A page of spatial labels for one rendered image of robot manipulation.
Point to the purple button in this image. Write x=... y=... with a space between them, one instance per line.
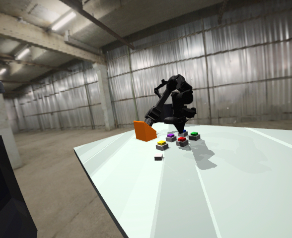
x=171 y=138

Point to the red button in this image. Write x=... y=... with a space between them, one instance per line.
x=182 y=142

